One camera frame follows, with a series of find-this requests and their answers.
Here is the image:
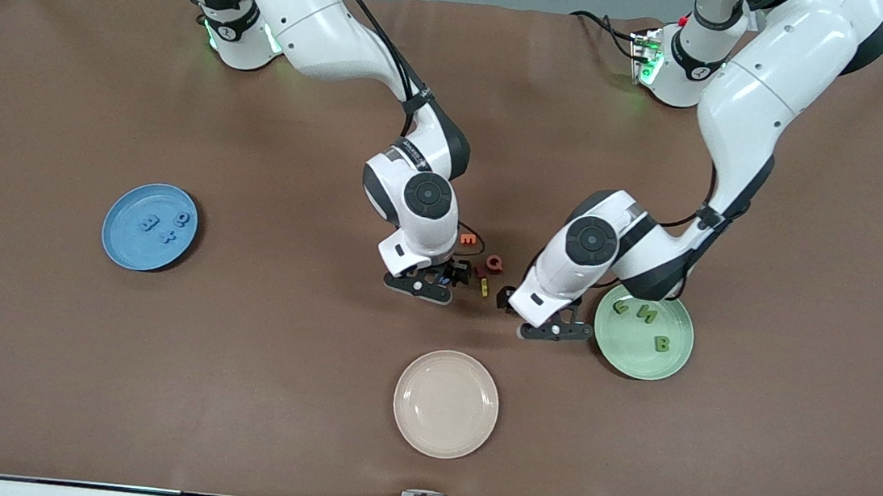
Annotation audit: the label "blue round plate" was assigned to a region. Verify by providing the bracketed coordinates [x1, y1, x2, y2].
[98, 178, 202, 277]

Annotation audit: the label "green round plate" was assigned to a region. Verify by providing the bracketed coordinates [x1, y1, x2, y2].
[589, 283, 699, 385]

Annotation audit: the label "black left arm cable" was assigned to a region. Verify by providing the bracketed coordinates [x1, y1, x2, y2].
[599, 147, 751, 306]

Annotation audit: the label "black base cables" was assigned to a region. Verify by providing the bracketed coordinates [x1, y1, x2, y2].
[567, 10, 644, 62]

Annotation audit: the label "beige round plate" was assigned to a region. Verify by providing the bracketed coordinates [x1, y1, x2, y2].
[388, 345, 505, 465]

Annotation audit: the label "brown table mat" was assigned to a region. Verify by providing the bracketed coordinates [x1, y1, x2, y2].
[0, 0, 883, 496]

